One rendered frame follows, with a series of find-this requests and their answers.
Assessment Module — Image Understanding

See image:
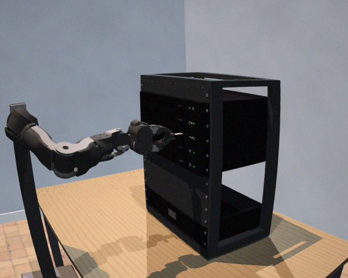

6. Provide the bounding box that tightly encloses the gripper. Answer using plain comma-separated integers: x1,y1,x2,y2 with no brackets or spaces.
126,119,176,155

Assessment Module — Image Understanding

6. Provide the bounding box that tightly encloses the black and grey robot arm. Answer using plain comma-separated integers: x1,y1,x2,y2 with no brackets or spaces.
5,104,132,179

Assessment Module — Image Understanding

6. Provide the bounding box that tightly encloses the black server rack frame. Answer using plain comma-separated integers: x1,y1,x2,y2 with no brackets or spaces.
140,72,281,261

